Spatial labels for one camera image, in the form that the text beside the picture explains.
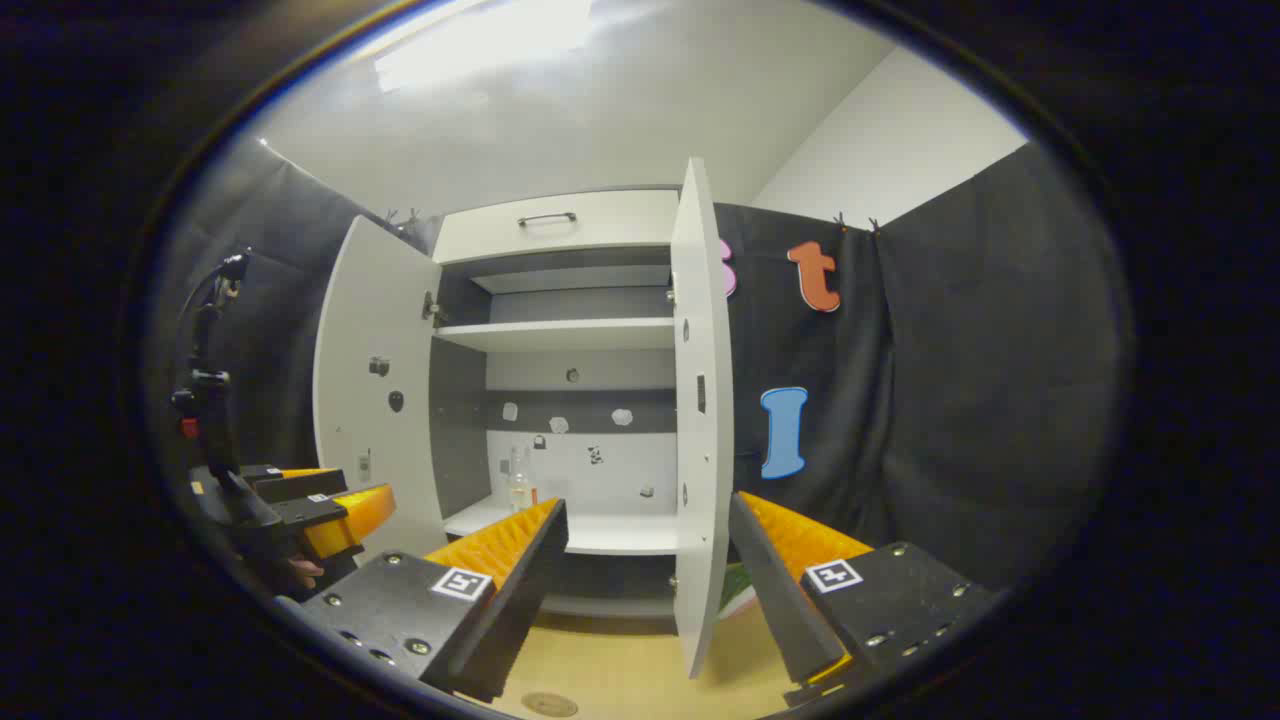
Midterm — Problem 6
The white door with camera sticker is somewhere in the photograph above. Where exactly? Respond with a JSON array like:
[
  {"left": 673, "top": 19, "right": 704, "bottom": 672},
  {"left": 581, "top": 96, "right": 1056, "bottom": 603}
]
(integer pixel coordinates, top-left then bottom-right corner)
[{"left": 313, "top": 215, "right": 448, "bottom": 561}]

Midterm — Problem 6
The watermelon slice toy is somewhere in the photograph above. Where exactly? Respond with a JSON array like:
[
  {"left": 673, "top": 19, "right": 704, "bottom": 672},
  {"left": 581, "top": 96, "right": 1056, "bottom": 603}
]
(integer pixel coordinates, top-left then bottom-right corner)
[{"left": 718, "top": 562, "right": 758, "bottom": 623}]

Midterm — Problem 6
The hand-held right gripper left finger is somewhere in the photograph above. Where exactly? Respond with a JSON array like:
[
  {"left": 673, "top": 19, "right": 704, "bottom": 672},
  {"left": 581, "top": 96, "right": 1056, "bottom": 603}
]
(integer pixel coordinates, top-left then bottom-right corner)
[{"left": 298, "top": 498, "right": 571, "bottom": 704}]

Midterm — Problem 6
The clear glass bottle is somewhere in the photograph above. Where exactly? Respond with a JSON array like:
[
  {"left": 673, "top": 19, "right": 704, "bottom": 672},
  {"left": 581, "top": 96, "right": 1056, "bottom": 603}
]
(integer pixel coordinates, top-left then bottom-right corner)
[{"left": 507, "top": 445, "right": 539, "bottom": 513}]

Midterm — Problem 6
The white door with headphones sticker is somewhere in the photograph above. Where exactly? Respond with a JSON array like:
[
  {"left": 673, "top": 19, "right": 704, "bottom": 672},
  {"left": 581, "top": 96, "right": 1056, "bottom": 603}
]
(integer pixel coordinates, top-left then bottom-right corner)
[{"left": 668, "top": 157, "right": 736, "bottom": 681}]

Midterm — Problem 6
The black backdrop cloth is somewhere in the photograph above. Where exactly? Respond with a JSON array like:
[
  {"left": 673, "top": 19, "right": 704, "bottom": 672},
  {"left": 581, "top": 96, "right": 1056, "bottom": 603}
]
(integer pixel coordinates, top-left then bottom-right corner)
[{"left": 150, "top": 140, "right": 1131, "bottom": 601}]

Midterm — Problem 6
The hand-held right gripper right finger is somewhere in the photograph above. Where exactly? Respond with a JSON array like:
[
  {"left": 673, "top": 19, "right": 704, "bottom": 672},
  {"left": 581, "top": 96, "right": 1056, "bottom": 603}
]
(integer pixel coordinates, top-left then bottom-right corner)
[{"left": 728, "top": 490, "right": 999, "bottom": 709}]

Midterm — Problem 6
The white cabinet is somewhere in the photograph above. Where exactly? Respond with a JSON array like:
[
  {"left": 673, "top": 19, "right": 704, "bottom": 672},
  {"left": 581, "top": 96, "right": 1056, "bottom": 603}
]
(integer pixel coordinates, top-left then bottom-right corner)
[{"left": 428, "top": 186, "right": 693, "bottom": 621}]

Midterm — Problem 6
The white cabinet shelf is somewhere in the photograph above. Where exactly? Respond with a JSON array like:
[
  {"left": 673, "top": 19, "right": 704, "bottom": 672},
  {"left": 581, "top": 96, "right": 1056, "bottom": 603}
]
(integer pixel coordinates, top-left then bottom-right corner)
[
  {"left": 470, "top": 265, "right": 671, "bottom": 294},
  {"left": 435, "top": 318, "right": 676, "bottom": 353}
]

